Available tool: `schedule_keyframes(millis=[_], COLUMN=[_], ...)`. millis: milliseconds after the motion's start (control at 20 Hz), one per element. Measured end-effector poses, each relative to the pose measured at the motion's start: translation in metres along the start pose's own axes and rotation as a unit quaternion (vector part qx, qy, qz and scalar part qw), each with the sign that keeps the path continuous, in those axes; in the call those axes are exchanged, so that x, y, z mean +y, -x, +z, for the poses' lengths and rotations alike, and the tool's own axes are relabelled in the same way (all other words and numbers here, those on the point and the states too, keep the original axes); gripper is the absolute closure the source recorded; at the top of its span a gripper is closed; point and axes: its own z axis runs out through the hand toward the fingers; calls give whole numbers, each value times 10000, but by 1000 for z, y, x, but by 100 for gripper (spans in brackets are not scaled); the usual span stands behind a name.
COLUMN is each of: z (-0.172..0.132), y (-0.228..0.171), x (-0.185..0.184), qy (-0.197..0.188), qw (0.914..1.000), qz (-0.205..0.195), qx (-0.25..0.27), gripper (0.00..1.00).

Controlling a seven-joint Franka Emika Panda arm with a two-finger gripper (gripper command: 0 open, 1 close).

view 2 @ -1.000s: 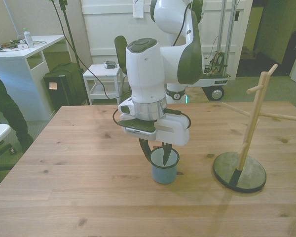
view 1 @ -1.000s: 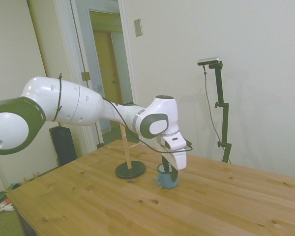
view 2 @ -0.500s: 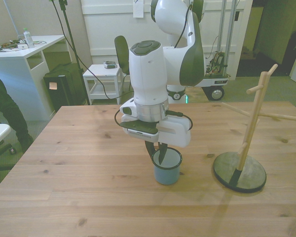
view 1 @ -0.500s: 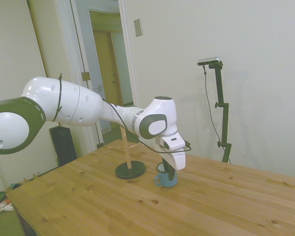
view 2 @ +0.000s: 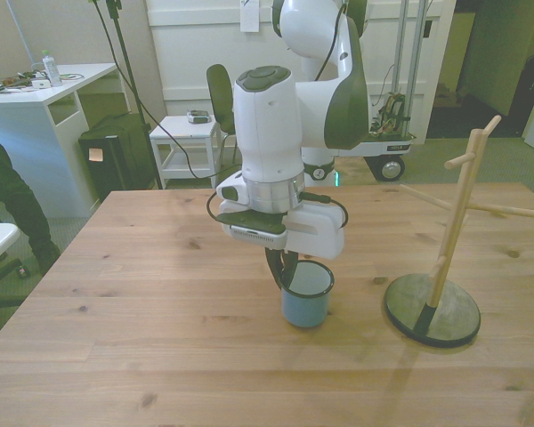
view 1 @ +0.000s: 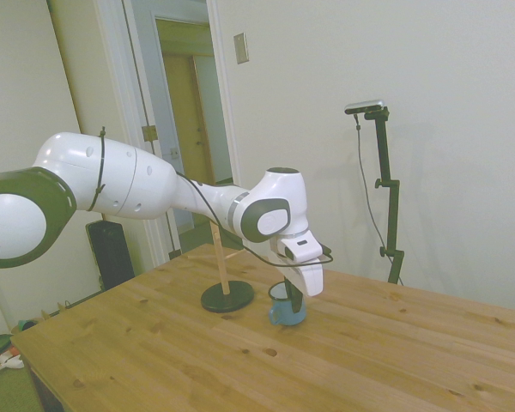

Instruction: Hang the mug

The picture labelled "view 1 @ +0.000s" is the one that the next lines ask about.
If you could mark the blue enamel mug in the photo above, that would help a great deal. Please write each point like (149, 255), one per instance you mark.
(283, 316)

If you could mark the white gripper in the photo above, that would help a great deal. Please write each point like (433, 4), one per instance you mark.
(311, 276)

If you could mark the white floor object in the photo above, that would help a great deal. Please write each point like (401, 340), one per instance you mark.
(13, 361)

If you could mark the grey exterior camera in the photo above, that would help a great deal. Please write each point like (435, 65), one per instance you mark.
(365, 106)

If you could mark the white door leaf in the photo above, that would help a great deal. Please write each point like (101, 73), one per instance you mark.
(148, 64)

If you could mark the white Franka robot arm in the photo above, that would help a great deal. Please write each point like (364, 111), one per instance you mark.
(133, 180)

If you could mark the black upright box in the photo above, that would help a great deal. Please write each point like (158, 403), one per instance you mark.
(111, 253)

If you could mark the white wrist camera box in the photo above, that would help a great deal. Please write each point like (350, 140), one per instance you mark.
(302, 249)

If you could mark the teal floor object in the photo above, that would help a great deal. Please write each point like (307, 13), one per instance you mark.
(23, 325)

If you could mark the black round mug stand base with wooden pole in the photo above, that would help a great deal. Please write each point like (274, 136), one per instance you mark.
(227, 298)

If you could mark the metal wall switch plate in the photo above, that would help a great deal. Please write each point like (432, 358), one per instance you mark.
(240, 48)

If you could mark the wooden hallway door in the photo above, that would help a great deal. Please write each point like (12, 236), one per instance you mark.
(189, 129)

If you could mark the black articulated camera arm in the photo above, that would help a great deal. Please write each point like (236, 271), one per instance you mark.
(388, 180)

